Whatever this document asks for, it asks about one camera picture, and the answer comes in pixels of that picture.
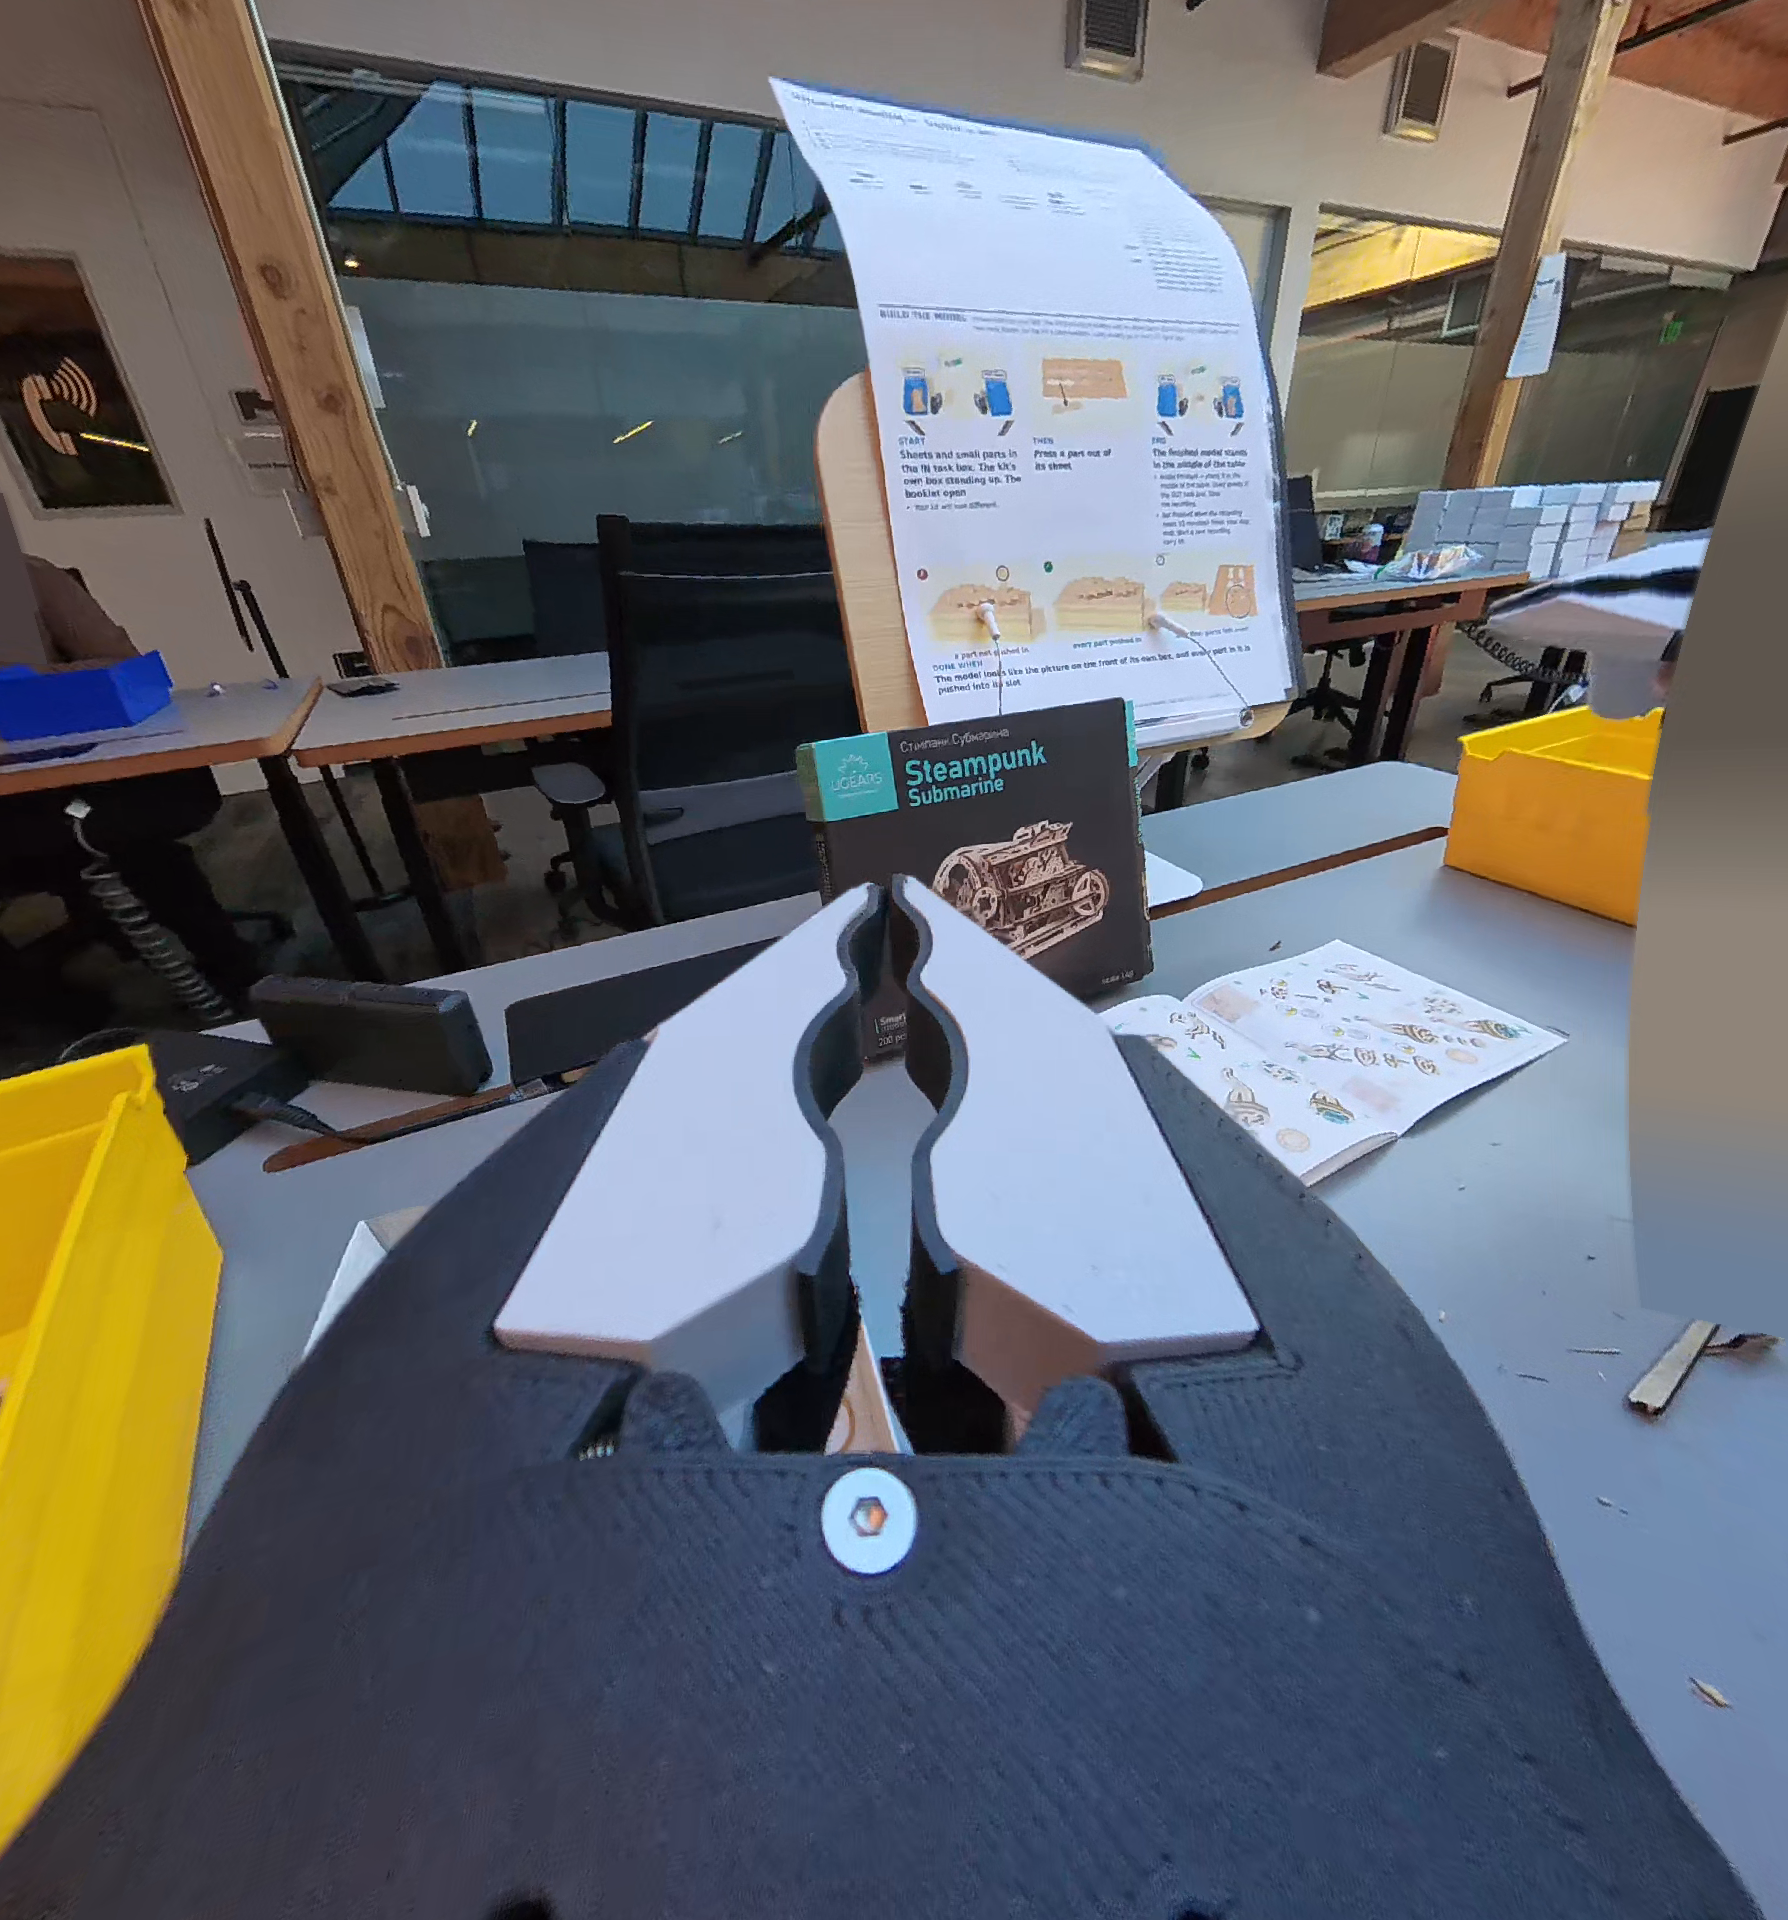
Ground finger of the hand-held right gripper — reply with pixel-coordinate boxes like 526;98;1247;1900
1485;531;1712;721

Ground orange phone sign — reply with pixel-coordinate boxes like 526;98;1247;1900
0;256;176;516

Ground grey office desk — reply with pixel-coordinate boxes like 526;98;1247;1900
0;675;324;978
1292;571;1533;766
294;652;617;964

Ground white instruction sheet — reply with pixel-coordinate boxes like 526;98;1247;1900
770;79;1304;708

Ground black rectangular device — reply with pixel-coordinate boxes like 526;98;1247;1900
505;938;774;1085
250;975;492;1097

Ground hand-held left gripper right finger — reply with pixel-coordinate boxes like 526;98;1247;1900
890;874;1262;1428

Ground thin wooden stick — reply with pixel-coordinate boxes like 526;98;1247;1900
1627;1320;1720;1418

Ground black power adapter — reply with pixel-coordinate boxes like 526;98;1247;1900
146;1032;320;1162

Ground blue plastic bin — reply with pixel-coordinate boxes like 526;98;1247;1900
0;650;176;740

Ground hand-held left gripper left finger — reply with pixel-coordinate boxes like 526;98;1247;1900
492;882;890;1451

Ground yellow plastic bin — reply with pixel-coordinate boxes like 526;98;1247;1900
0;1043;224;1920
1439;705;1668;929

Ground coiled cable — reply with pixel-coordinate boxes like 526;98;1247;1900
69;803;234;1020

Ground illustrated instruction booklet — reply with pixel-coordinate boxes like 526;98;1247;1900
1102;940;1571;1190

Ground black mesh office chair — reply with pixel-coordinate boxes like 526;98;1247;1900
595;516;865;924

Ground stack of white boxes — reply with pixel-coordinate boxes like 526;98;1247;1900
1395;484;1659;579

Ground black model kit box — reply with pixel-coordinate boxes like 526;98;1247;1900
796;695;1154;1065

